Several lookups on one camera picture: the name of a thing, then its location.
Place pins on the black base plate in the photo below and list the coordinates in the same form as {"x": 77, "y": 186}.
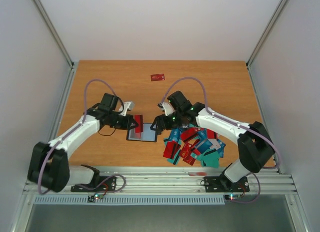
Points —
{"x": 215, "y": 184}
{"x": 104, "y": 183}

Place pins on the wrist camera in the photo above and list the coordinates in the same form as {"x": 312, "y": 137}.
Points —
{"x": 166, "y": 108}
{"x": 125, "y": 107}

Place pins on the red chip card bottom centre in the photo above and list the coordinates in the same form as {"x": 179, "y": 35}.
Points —
{"x": 185, "y": 150}

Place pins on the aluminium corner post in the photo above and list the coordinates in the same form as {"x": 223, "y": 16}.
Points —
{"x": 267, "y": 30}
{"x": 43, "y": 13}

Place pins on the teal card stripe bottom centre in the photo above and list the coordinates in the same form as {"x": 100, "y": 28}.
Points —
{"x": 175, "y": 159}

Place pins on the red card black stripe upright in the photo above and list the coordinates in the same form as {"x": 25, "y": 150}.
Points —
{"x": 171, "y": 148}

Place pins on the teal card stripe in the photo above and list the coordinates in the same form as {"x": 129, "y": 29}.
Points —
{"x": 175, "y": 159}
{"x": 210, "y": 158}

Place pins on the controller board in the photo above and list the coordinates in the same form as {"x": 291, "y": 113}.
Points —
{"x": 95, "y": 197}
{"x": 232, "y": 197}

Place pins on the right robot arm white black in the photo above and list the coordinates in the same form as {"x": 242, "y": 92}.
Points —
{"x": 254, "y": 144}

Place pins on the black leather card holder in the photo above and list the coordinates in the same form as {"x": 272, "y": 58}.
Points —
{"x": 147, "y": 135}

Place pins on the blue card centre right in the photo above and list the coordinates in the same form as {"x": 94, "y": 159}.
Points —
{"x": 202, "y": 134}

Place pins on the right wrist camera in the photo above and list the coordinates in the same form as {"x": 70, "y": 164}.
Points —
{"x": 166, "y": 108}

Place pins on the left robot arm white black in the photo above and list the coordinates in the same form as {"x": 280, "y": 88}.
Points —
{"x": 49, "y": 165}

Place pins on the left controller board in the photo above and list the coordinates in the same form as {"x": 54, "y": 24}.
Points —
{"x": 95, "y": 197}

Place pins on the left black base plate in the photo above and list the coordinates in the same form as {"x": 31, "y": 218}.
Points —
{"x": 104, "y": 183}

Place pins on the red VIP card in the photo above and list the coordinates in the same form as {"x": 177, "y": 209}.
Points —
{"x": 140, "y": 128}

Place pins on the white patterned card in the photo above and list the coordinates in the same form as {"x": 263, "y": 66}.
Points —
{"x": 217, "y": 144}

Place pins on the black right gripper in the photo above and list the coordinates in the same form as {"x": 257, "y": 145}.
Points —
{"x": 161, "y": 122}

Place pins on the aluminium rail frame front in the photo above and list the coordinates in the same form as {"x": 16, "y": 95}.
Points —
{"x": 189, "y": 180}

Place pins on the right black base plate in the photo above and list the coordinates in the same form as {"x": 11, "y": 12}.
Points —
{"x": 215, "y": 184}

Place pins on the right controller board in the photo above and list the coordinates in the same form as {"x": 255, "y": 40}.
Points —
{"x": 232, "y": 197}

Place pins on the red card stripe centre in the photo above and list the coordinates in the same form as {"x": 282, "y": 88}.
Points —
{"x": 188, "y": 134}

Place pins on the left aluminium corner post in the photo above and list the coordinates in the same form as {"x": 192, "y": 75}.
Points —
{"x": 43, "y": 13}

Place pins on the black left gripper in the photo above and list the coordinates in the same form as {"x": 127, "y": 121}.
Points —
{"x": 127, "y": 124}

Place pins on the grey slotted cable duct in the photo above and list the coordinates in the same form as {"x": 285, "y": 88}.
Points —
{"x": 130, "y": 200}

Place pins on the blue card under red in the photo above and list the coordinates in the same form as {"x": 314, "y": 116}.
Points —
{"x": 175, "y": 135}

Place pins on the lone red card far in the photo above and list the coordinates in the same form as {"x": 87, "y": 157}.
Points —
{"x": 157, "y": 77}

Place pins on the right aluminium corner post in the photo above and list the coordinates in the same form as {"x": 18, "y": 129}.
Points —
{"x": 267, "y": 30}

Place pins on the red card stripe right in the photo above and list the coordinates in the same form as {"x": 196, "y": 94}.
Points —
{"x": 211, "y": 134}

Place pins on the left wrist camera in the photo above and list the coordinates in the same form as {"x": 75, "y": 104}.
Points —
{"x": 125, "y": 107}

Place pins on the teal card stripe bottom right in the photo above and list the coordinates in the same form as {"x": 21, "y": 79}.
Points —
{"x": 210, "y": 158}

